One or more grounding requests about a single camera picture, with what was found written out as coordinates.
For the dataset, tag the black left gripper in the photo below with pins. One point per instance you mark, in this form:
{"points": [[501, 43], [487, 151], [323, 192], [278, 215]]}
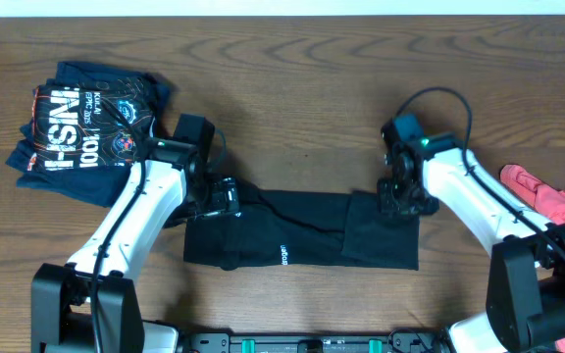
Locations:
{"points": [[220, 205]]}

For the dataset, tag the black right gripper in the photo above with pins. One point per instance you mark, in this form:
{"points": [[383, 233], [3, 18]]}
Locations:
{"points": [[386, 203]]}

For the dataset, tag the black t-shirt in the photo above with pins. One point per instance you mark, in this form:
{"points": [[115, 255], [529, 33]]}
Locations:
{"points": [[282, 228]]}

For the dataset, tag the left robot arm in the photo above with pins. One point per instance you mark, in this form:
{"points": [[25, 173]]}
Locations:
{"points": [[90, 303]]}

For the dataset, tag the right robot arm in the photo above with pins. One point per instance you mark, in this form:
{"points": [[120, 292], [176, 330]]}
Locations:
{"points": [[525, 305]]}

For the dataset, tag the folded navy printed t-shirt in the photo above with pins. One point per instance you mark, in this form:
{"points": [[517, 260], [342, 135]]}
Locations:
{"points": [[80, 140]]}

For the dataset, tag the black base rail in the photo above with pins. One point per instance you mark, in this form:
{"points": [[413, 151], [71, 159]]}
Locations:
{"points": [[312, 344]]}

